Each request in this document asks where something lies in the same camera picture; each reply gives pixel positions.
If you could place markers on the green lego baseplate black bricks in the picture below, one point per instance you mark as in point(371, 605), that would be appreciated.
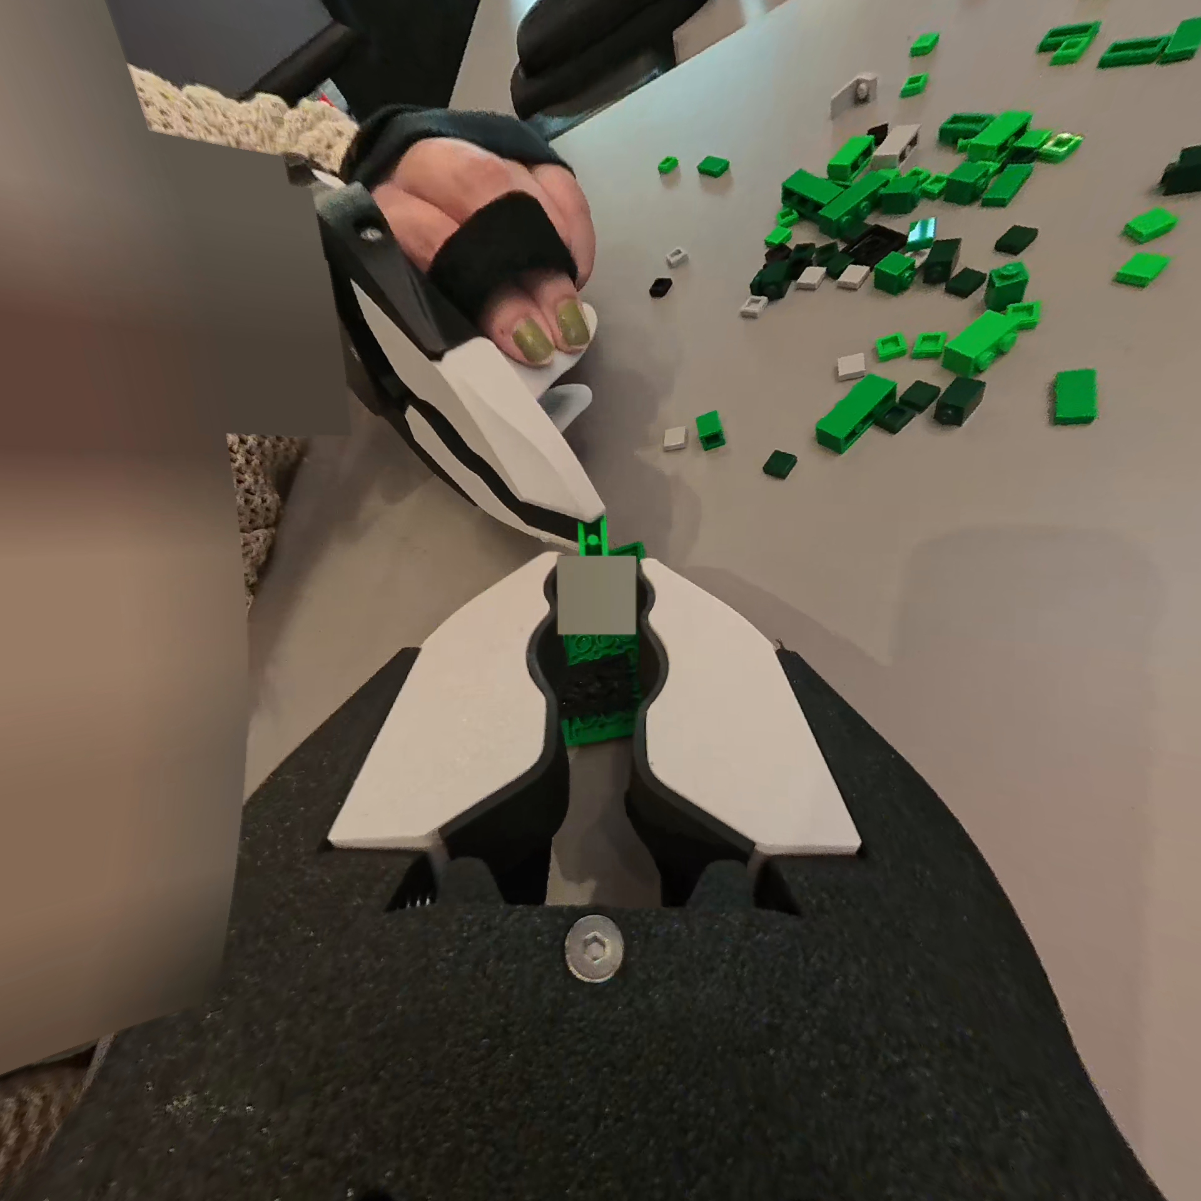
point(601, 727)

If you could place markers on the pile of lego pieces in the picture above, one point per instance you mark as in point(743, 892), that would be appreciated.
point(849, 203)

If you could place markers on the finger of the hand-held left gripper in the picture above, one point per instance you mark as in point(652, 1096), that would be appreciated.
point(460, 473)
point(506, 423)

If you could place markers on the black office chair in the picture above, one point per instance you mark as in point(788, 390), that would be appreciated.
point(582, 65)

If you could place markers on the cream knit sweater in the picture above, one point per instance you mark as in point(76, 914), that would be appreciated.
point(261, 507)

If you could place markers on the small green lego plate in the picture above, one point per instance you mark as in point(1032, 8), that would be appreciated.
point(591, 536)

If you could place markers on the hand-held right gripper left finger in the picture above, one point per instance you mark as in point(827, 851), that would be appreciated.
point(450, 723)

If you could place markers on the person's left hand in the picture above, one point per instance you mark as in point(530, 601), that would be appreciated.
point(423, 203)

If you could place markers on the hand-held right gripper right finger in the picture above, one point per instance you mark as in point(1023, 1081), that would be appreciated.
point(741, 733)

